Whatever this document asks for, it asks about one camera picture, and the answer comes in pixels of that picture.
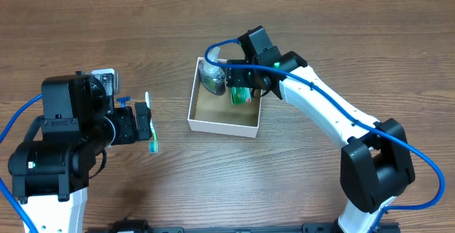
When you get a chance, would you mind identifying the green white floss pack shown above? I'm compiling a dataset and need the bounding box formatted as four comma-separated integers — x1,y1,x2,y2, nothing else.
231,87,252,104

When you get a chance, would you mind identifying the blue disposable razor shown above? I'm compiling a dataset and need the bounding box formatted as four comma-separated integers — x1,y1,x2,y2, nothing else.
116,97,131,107

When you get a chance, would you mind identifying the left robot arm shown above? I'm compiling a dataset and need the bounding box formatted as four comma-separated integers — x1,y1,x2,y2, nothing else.
1,68,156,232

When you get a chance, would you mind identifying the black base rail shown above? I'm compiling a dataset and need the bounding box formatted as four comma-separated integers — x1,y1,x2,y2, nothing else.
85,218,402,233

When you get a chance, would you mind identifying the clear soap pump bottle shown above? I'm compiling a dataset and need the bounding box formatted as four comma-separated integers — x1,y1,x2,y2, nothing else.
198,58,225,96

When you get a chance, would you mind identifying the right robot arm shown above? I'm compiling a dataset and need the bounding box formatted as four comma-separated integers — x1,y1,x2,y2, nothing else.
227,26,415,232

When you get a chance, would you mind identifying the white cardboard box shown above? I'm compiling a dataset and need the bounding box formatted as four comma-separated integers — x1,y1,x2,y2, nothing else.
187,70,262,138

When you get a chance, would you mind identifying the green white toothbrush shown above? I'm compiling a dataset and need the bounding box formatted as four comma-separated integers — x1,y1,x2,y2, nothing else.
144,91,159,154

